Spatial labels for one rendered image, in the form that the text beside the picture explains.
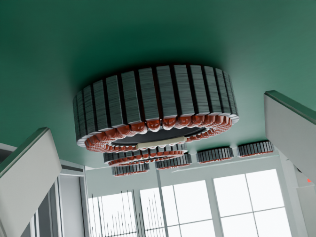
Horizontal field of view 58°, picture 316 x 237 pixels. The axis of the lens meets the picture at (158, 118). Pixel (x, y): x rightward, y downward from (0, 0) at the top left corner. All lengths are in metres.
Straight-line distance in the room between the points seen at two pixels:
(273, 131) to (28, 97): 0.15
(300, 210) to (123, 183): 5.79
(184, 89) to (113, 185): 6.54
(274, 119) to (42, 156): 0.13
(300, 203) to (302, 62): 0.85
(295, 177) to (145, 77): 0.87
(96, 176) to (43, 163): 6.56
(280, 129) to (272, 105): 0.01
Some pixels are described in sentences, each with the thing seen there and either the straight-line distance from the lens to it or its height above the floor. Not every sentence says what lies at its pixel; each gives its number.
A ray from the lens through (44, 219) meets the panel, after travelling 0.52.
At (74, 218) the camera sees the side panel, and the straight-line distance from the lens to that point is 0.69.
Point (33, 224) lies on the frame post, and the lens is 0.46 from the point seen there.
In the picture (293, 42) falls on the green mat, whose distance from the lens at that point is 0.18.
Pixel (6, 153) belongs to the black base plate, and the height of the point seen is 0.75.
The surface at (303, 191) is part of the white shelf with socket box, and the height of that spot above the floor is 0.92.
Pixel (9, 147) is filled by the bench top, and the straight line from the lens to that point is 0.40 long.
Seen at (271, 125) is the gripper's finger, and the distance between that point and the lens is 0.18.
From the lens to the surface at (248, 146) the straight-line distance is 0.89.
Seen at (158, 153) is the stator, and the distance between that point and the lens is 0.34.
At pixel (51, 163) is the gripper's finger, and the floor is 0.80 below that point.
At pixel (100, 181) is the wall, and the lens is 6.71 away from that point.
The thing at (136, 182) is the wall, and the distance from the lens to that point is 6.64.
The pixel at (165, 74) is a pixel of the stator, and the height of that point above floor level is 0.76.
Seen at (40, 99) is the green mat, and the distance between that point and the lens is 0.21.
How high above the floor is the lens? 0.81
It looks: 12 degrees down
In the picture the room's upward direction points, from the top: 171 degrees clockwise
